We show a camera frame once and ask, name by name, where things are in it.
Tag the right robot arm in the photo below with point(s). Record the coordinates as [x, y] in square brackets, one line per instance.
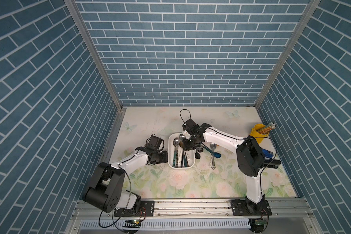
[250, 158]

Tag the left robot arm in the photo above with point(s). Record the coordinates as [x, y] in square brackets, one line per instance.
[105, 188]

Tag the small silver spoon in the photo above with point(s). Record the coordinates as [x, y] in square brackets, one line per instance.
[213, 147]

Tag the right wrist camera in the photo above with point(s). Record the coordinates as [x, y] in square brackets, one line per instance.
[190, 127]

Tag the black stapler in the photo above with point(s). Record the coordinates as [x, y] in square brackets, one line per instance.
[274, 164]

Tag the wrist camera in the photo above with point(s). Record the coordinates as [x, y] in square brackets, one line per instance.
[154, 143]
[190, 127]

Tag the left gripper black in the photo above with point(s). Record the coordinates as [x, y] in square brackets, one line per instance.
[164, 157]

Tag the yellow cup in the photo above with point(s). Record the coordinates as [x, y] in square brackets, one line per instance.
[258, 133]

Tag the blue green handled spoon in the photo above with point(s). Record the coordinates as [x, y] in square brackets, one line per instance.
[215, 154]

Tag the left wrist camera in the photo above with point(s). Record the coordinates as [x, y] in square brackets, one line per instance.
[154, 143]

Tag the floral table mat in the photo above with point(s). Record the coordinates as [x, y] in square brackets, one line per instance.
[161, 181]

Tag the black spoon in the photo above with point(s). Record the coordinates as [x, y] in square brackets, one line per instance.
[197, 155]

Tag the silver spoon green marbled handle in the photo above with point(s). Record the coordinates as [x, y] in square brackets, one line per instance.
[176, 146]

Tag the white plastic storage box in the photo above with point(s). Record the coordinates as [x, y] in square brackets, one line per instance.
[191, 155]

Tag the aluminium front rail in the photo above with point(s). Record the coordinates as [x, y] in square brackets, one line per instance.
[219, 208]

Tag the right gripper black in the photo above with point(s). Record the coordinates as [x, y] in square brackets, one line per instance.
[185, 147]

